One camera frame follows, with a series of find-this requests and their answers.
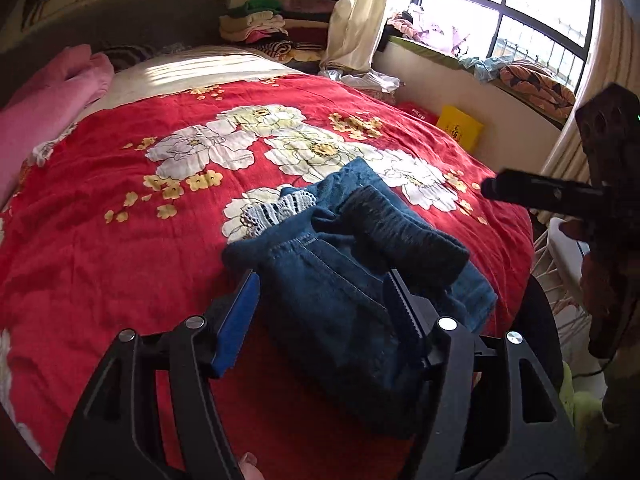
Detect white wire basket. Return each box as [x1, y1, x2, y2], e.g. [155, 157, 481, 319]
[532, 217, 590, 354]

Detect pink quilt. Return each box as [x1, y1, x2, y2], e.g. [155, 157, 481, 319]
[0, 44, 114, 202]

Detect red bag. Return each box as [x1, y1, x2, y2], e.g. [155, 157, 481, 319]
[396, 101, 439, 126]

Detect cream curtain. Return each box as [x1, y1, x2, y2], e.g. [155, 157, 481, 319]
[320, 0, 387, 73]

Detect beige bed sheet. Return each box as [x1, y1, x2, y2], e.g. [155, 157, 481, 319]
[75, 46, 299, 122]

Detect right hand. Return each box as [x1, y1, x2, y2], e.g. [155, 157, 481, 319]
[558, 219, 632, 321]

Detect window with black frame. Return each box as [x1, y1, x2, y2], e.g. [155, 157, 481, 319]
[400, 0, 596, 90]

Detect striped pillow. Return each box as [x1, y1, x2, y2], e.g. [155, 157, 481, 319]
[101, 42, 190, 73]

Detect grey headboard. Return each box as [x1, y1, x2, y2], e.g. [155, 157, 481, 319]
[1, 0, 231, 103]

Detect left hand red nails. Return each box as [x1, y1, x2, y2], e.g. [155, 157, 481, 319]
[238, 452, 265, 480]

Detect yellow box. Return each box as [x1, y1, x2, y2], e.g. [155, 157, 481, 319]
[436, 105, 485, 154]

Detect clothes on window sill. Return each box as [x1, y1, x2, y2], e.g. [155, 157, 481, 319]
[378, 4, 575, 124]

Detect stack of folded clothes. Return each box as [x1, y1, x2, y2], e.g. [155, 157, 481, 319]
[219, 0, 336, 74]

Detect red floral bedspread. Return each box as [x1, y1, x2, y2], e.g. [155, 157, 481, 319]
[1, 75, 534, 465]

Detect blue denim pants lace trim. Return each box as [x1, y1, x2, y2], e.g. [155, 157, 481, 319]
[222, 158, 497, 413]

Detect white cloth pile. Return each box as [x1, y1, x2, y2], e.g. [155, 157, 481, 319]
[318, 68, 401, 94]

